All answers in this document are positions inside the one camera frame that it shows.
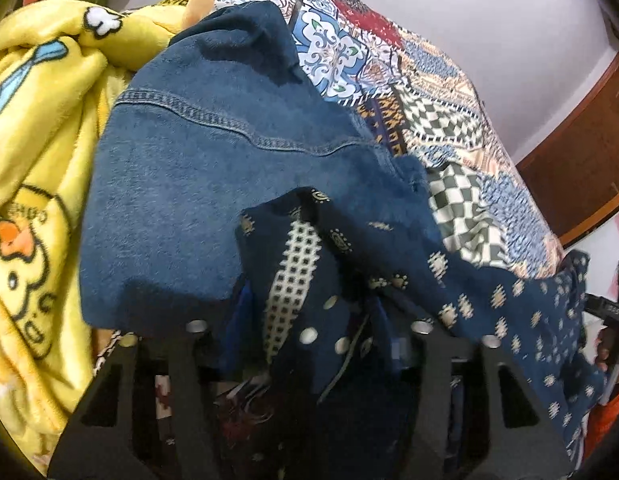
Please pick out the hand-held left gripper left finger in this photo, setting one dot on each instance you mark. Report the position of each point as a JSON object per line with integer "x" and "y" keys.
{"x": 187, "y": 385}

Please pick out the brown wooden door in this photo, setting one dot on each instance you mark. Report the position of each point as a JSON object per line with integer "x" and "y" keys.
{"x": 579, "y": 170}

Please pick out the person's right hand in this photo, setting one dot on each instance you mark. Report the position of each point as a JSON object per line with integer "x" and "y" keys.
{"x": 602, "y": 355}

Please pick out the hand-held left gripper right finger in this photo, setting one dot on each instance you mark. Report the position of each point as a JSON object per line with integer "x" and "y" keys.
{"x": 439, "y": 385}

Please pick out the yellow cartoon fleece blanket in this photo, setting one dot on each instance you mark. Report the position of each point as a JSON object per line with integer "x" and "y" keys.
{"x": 39, "y": 160}

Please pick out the blue denim jacket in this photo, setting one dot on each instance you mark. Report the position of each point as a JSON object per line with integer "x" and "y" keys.
{"x": 189, "y": 185}

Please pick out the navy patterned hoodie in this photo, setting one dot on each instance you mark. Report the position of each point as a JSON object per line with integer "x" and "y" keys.
{"x": 389, "y": 260}

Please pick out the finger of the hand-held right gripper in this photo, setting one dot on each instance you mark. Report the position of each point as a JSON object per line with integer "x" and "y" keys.
{"x": 609, "y": 308}

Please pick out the patchwork printed bedspread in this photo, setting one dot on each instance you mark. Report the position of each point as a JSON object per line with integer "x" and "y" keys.
{"x": 439, "y": 110}

